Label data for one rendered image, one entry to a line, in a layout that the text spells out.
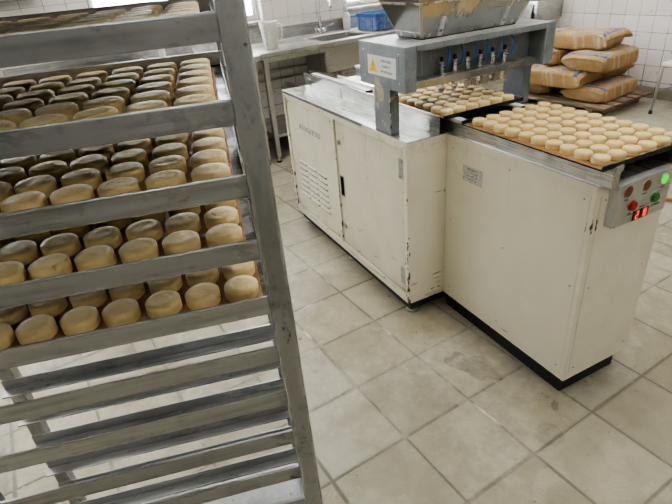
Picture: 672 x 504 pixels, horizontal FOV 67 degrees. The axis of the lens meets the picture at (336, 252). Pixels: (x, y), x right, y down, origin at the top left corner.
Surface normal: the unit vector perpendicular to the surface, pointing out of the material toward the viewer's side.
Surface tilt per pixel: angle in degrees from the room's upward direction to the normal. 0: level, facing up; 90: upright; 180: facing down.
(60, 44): 90
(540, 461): 0
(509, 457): 0
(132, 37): 90
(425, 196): 90
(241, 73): 90
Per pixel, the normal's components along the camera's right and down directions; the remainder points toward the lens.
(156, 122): 0.23, 0.47
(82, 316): -0.08, -0.86
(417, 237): 0.46, 0.41
